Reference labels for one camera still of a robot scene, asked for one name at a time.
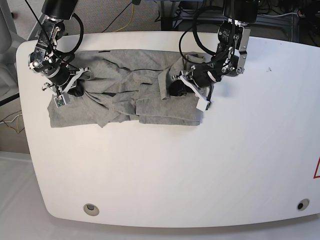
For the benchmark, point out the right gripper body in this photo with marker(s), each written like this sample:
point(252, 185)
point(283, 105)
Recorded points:
point(62, 81)

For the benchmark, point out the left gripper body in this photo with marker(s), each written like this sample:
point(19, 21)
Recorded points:
point(200, 80)

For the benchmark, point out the grey T-shirt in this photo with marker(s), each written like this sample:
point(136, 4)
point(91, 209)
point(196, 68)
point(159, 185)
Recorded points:
point(129, 85)

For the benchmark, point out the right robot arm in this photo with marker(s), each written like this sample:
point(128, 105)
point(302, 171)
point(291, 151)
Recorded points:
point(45, 59)

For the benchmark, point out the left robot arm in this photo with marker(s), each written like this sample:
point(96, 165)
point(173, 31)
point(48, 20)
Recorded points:
point(228, 59)

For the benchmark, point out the black table leg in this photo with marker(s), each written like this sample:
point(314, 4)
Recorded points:
point(167, 10)

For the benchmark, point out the left table grommet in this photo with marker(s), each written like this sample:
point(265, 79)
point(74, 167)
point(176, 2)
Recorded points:
point(91, 210)

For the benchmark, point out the table grommet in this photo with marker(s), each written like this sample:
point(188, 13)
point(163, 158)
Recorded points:
point(303, 204)
point(91, 210)

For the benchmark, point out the right table grommet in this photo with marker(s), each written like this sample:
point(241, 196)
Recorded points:
point(303, 204)

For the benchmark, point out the aluminium frame rail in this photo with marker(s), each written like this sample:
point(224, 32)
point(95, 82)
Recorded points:
point(289, 22)

